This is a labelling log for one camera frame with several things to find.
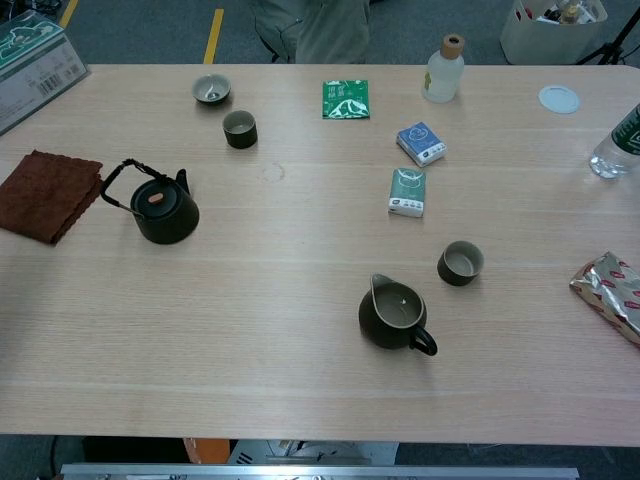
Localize dark cylindrical teacup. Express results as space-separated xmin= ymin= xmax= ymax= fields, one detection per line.
xmin=222 ymin=109 xmax=259 ymax=150
xmin=437 ymin=240 xmax=485 ymax=287

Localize dark green teapot with handle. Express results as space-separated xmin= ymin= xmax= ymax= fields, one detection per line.
xmin=99 ymin=158 xmax=201 ymax=246

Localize white robot base unit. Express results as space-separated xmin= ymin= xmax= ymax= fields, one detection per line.
xmin=227 ymin=439 xmax=400 ymax=466

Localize grey shallow tea bowl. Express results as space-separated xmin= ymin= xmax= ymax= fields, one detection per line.
xmin=191 ymin=73 xmax=234 ymax=106

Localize green tissue pack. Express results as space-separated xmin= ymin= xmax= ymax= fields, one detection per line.
xmin=387 ymin=167 xmax=428 ymax=219

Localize blue tissue pack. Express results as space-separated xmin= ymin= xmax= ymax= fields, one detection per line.
xmin=396 ymin=121 xmax=448 ymax=168

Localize green tea packet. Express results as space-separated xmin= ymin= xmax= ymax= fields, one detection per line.
xmin=321 ymin=79 xmax=372 ymax=121

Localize frosted bottle with wooden cap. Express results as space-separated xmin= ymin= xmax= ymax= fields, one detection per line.
xmin=421 ymin=33 xmax=466 ymax=105

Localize person in grey trousers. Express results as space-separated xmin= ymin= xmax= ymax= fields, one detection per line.
xmin=248 ymin=0 xmax=372 ymax=65

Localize orange object under table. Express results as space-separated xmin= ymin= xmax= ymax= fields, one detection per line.
xmin=182 ymin=437 xmax=232 ymax=465

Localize white round table grommet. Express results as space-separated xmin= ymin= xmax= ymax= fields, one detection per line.
xmin=538 ymin=84 xmax=581 ymax=115

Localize brown folded cloth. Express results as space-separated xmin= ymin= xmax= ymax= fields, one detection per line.
xmin=0 ymin=149 xmax=105 ymax=247

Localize silver foil snack bag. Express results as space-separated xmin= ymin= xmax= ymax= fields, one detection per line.
xmin=568 ymin=251 xmax=640 ymax=350

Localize white storage bin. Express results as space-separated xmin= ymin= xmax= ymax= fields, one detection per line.
xmin=499 ymin=0 xmax=609 ymax=66

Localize clear bottle with green label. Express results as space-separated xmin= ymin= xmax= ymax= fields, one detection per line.
xmin=588 ymin=103 xmax=640 ymax=180

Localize green printed cardboard box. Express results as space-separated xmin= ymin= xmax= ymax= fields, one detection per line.
xmin=0 ymin=8 xmax=92 ymax=137

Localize dark pitcher with handle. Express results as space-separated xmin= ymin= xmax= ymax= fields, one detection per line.
xmin=357 ymin=273 xmax=439 ymax=357

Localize aluminium rail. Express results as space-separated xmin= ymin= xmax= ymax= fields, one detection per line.
xmin=59 ymin=462 xmax=580 ymax=480

